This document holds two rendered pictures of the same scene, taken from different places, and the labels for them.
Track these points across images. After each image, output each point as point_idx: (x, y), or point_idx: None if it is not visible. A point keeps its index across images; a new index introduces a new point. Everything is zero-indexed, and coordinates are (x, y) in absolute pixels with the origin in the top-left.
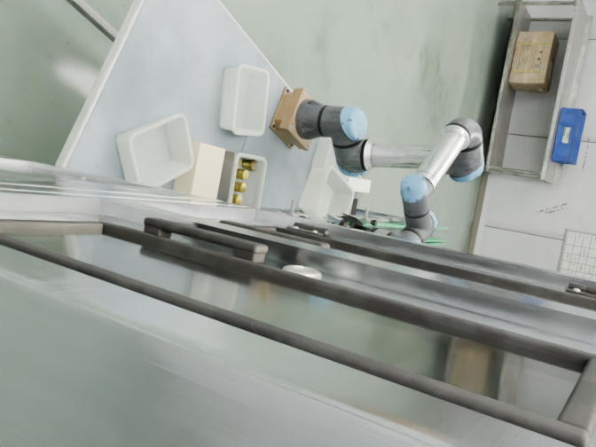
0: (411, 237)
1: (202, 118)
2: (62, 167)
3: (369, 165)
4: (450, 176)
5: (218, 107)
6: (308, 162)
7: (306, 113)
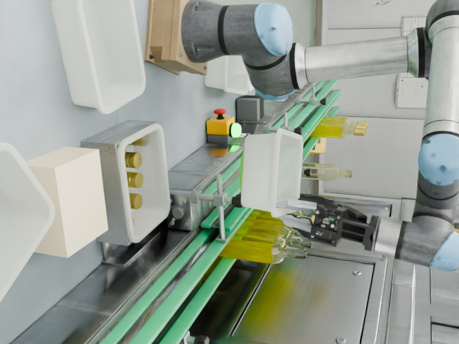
0: (440, 228)
1: (41, 107)
2: None
3: (304, 82)
4: (426, 77)
5: (61, 74)
6: (201, 79)
7: (197, 27)
